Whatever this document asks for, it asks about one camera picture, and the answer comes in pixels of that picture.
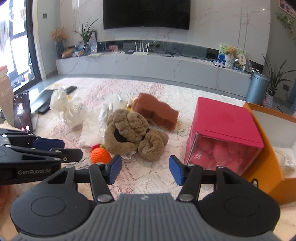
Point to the black tv remote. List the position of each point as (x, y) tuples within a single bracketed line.
[(70, 89)]

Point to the green potted floor plant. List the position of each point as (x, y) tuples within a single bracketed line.
[(274, 74)]

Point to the pink woven basket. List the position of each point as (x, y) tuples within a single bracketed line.
[(268, 100)]

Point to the orange crochet carrot toy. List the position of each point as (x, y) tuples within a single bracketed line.
[(99, 154)]

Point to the white wifi router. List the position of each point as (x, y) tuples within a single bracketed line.
[(140, 49)]

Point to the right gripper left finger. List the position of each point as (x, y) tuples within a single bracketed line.
[(103, 175)]

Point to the black smartphone lit screen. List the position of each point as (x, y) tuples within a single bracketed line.
[(22, 112)]

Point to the brown cloud-shaped sponge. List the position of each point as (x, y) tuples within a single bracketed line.
[(159, 113)]

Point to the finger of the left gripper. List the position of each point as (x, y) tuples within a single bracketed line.
[(47, 144), (67, 154)]

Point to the orange open cardboard box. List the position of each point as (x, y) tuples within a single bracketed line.
[(278, 134)]

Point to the dried yellow flowers vase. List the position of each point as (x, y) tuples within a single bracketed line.
[(58, 35)]

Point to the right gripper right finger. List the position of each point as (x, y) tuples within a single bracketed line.
[(189, 177)]

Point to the pink wonderlab box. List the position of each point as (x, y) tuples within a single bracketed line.
[(222, 135)]

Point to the yellow snack packet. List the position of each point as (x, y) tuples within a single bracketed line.
[(130, 103)]

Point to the crumpled white plastic bag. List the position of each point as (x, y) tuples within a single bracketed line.
[(70, 110)]

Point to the teddy bear figure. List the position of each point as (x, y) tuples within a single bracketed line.
[(230, 57)]

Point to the green plant glass vase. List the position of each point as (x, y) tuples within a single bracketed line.
[(85, 34)]

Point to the blue-grey pedal trash bin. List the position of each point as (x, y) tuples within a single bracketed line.
[(257, 89)]

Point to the white marble tv console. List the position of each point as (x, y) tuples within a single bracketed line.
[(177, 69)]

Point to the black wall television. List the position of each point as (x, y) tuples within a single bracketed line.
[(146, 13)]

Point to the framed wall picture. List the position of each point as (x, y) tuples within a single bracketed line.
[(288, 7)]

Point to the brown plush towel toy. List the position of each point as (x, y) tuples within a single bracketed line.
[(129, 132)]

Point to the white crinkled plastic bag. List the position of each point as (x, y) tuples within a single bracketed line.
[(95, 122)]

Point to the lace tablecloth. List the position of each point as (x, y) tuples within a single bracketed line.
[(137, 175)]

